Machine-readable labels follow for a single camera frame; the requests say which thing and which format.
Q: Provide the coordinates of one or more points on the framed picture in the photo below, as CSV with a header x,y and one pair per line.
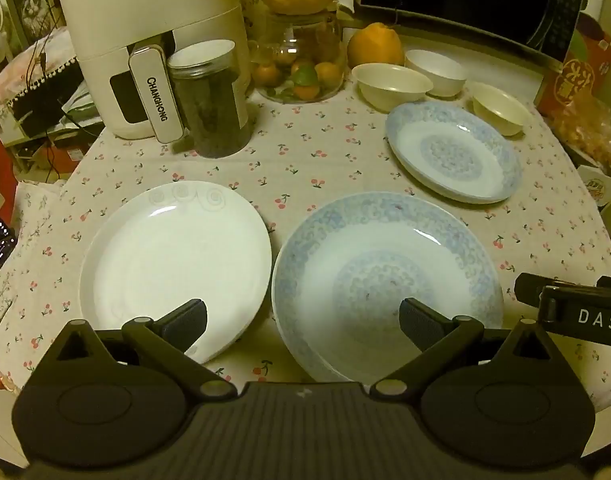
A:
x,y
32,5

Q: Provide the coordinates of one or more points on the white package with red label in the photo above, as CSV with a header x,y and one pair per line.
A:
x,y
595,187

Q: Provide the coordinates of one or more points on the red gift box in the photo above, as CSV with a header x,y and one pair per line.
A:
x,y
580,80

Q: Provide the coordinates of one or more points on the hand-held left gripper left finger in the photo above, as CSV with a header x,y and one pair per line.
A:
x,y
188,322

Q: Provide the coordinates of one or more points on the dark tea leaf jar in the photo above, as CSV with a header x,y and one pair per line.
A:
x,y
215,105

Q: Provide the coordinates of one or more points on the clear bag of snacks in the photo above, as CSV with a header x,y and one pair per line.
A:
x,y
590,130

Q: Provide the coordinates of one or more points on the glass fruit jar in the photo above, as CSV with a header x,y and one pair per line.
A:
x,y
305,35

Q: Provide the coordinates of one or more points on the cherry print tablecloth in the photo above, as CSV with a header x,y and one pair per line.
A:
x,y
310,160

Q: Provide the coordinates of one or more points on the dark cloth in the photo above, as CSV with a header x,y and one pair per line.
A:
x,y
45,100

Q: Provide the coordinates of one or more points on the white swirl plate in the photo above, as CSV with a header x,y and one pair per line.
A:
x,y
175,255

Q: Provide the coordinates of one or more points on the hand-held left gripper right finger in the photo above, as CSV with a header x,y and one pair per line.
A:
x,y
418,322

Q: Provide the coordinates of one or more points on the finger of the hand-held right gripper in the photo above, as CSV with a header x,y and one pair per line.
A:
x,y
529,289

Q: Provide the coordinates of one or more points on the white air fryer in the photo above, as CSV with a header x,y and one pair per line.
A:
x,y
135,15

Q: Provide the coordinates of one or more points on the wide cream bowl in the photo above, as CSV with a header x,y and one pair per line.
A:
x,y
393,82

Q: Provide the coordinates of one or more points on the white floral cloth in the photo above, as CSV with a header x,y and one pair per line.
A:
x,y
25,225

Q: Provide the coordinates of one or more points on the small cream bowl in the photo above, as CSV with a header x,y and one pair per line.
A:
x,y
500,105

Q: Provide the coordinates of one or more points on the large blue patterned plate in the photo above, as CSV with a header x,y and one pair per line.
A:
x,y
375,260

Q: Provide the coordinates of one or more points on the pile of small citrus fruits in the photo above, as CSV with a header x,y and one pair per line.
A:
x,y
305,77

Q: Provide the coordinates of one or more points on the small blue patterned plate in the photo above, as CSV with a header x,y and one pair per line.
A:
x,y
450,152

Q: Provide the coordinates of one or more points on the deep cream bowl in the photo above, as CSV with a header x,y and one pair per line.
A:
x,y
438,67

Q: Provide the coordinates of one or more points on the orange citrus fruit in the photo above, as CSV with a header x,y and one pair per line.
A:
x,y
375,45

